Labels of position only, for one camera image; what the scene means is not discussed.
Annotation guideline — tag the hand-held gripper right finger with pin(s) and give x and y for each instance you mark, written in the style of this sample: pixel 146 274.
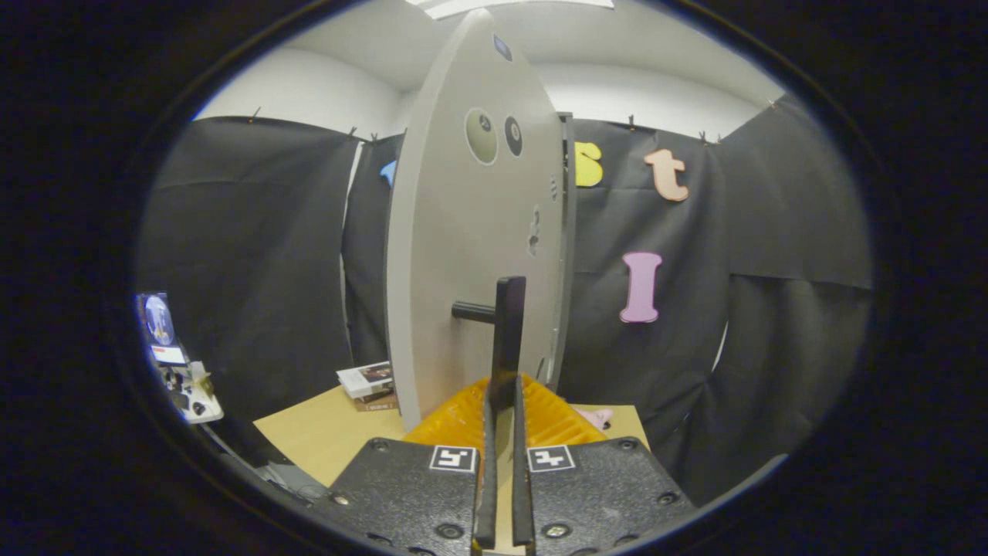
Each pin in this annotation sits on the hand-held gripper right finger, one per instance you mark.
pixel 521 494

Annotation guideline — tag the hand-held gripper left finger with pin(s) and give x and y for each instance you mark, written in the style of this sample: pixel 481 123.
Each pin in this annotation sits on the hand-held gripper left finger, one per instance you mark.
pixel 486 494

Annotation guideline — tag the grey shoe cabinet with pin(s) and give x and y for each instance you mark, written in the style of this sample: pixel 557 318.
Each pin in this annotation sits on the grey shoe cabinet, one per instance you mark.
pixel 571 255

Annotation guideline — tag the light grey shoe cabinet door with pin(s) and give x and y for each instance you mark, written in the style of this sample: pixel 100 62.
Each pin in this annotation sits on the light grey shoe cabinet door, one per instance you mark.
pixel 455 232

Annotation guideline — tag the pink object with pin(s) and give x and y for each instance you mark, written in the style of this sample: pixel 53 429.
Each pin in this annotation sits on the pink object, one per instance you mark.
pixel 598 418

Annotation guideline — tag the black backdrop cloth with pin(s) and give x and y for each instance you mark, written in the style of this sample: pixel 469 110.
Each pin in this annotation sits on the black backdrop cloth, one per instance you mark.
pixel 255 255

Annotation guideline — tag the computer monitor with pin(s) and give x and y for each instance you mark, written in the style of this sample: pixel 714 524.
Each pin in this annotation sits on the computer monitor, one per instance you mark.
pixel 158 320

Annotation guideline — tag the long ceiling light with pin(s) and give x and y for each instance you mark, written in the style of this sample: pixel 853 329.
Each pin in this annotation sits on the long ceiling light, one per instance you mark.
pixel 509 4

